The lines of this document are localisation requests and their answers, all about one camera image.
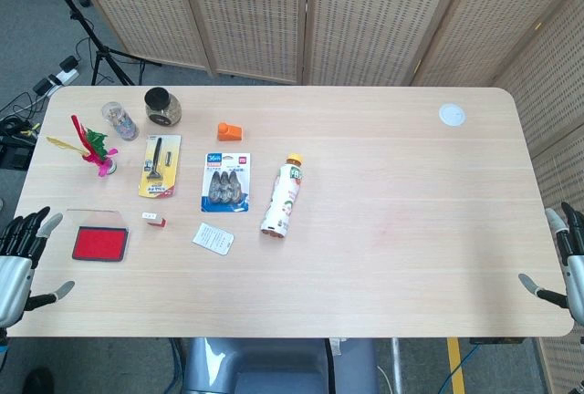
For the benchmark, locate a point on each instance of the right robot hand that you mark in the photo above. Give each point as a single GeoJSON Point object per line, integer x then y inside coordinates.
{"type": "Point", "coordinates": [576, 275]}

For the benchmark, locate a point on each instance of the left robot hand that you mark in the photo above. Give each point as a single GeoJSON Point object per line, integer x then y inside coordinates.
{"type": "Point", "coordinates": [13, 284]}

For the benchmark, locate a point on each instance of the small red stamp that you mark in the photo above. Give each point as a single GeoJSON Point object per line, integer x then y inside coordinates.
{"type": "Point", "coordinates": [153, 217]}

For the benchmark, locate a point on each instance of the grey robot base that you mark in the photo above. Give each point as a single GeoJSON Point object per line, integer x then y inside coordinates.
{"type": "Point", "coordinates": [274, 366]}

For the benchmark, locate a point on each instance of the red ink pad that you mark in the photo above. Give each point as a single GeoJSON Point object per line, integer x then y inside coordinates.
{"type": "Point", "coordinates": [99, 243]}

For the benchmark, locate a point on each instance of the clear plastic case lid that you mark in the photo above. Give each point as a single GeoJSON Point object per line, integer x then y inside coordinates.
{"type": "Point", "coordinates": [93, 218]}

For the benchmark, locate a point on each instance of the black shoe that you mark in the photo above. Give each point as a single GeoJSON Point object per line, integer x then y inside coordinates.
{"type": "Point", "coordinates": [40, 382]}

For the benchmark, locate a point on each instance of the black floor equipment box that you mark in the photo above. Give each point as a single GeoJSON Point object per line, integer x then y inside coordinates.
{"type": "Point", "coordinates": [16, 152]}

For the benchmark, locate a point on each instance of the colourful feather shuttlecock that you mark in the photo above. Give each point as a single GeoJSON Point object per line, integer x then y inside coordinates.
{"type": "Point", "coordinates": [96, 150]}

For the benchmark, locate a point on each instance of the razor in yellow blister pack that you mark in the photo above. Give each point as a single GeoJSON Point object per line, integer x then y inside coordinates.
{"type": "Point", "coordinates": [159, 170]}

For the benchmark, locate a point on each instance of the clear plastic tube jar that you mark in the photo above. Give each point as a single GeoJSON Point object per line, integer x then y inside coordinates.
{"type": "Point", "coordinates": [121, 122]}

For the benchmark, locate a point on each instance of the metal table leg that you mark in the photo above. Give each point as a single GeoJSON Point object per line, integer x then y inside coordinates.
{"type": "Point", "coordinates": [396, 366]}

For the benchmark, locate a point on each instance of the white round desk grommet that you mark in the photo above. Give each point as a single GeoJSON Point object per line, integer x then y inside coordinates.
{"type": "Point", "coordinates": [453, 115]}

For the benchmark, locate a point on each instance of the white card in clear sleeve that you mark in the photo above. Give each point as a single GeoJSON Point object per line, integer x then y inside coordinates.
{"type": "Point", "coordinates": [212, 238]}

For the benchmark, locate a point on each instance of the white power strip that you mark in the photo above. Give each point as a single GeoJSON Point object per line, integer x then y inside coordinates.
{"type": "Point", "coordinates": [61, 77]}

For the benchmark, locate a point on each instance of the black power adapter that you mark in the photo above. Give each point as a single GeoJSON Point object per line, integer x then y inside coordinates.
{"type": "Point", "coordinates": [69, 64]}

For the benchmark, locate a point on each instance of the glass jar with black lid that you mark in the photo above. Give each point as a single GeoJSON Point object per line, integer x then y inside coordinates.
{"type": "Point", "coordinates": [162, 106]}

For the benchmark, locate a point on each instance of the blue correction tape pack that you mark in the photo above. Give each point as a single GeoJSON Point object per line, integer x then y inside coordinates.
{"type": "Point", "coordinates": [226, 184]}

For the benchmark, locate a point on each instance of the black tripod stand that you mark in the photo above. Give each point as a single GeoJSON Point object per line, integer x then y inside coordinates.
{"type": "Point", "coordinates": [101, 54]}

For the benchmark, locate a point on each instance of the orange plastic block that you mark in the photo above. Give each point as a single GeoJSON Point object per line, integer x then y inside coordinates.
{"type": "Point", "coordinates": [230, 132]}

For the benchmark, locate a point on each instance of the juice bottle with yellow cap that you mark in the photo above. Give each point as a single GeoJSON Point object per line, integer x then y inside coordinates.
{"type": "Point", "coordinates": [285, 193]}

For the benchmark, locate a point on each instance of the wooden rattan folding screen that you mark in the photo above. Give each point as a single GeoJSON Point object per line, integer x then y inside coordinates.
{"type": "Point", "coordinates": [365, 15]}

